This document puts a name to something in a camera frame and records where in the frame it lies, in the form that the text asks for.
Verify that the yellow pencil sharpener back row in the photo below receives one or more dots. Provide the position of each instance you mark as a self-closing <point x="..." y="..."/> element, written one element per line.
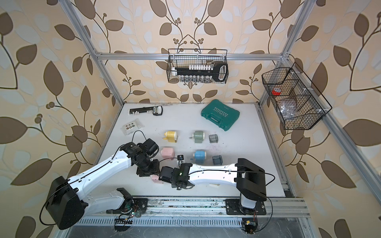
<point x="171" y="136"/>

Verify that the aluminium front rail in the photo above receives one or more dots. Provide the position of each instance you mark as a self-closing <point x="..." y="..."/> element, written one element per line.
<point x="276" y="207"/>

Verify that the clear bag of coins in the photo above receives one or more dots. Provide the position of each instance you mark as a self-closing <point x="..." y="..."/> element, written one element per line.
<point x="131" y="127"/>

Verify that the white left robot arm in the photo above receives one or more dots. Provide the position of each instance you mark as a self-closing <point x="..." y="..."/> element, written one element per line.
<point x="69" y="199"/>

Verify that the pink pencil sharpener front row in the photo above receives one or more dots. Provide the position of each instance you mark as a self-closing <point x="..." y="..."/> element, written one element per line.
<point x="156" y="179"/>

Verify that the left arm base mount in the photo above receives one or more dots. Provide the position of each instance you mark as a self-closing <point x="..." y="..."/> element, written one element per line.
<point x="130" y="204"/>

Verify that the blue pencil sharpener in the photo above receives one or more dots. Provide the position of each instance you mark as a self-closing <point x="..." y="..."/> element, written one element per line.
<point x="199" y="157"/>

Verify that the red tape roll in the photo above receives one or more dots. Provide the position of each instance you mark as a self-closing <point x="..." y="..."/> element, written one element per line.
<point x="276" y="91"/>

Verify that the black socket rail in basket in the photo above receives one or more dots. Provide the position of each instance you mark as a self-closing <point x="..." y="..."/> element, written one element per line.
<point x="215" y="72"/>

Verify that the blue clear sharpener tray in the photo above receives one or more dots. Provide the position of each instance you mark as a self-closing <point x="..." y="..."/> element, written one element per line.
<point x="217" y="160"/>

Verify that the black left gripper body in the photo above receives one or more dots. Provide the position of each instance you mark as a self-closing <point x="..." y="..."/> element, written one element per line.
<point x="149" y="167"/>

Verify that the clear grey sharpener tray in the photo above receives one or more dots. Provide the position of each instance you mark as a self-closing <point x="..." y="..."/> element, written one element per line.
<point x="213" y="138"/>

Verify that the pink pencil sharpener row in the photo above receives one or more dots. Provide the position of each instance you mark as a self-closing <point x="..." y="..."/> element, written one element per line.
<point x="156" y="179"/>
<point x="168" y="153"/>

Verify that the green plastic tool case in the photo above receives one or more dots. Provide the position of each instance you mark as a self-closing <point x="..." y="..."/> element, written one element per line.
<point x="220" y="114"/>

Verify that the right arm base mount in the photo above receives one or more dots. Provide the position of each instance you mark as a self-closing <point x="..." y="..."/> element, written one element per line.
<point x="244" y="207"/>

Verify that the black wire basket right wall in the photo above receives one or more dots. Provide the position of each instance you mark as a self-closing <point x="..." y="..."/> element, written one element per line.
<point x="312" y="105"/>

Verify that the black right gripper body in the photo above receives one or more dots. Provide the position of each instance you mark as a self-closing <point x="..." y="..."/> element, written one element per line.
<point x="174" y="185"/>

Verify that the right circuit board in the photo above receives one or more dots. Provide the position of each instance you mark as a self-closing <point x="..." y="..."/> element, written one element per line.
<point x="249" y="226"/>

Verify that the black wire basket back wall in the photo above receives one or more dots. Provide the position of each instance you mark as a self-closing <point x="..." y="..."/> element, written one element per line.
<point x="184" y="57"/>

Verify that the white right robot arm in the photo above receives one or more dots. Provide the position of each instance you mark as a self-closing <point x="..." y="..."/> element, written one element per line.
<point x="248" y="178"/>

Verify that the clear plastic bag in basket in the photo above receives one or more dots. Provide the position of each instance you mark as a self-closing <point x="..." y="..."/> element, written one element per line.
<point x="288" y="108"/>

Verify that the black wire basket wall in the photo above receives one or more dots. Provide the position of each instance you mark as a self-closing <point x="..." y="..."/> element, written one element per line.
<point x="312" y="105"/>
<point x="184" y="57"/>

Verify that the green pencil sharpener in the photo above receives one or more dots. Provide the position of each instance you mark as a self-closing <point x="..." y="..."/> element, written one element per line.
<point x="198" y="137"/>

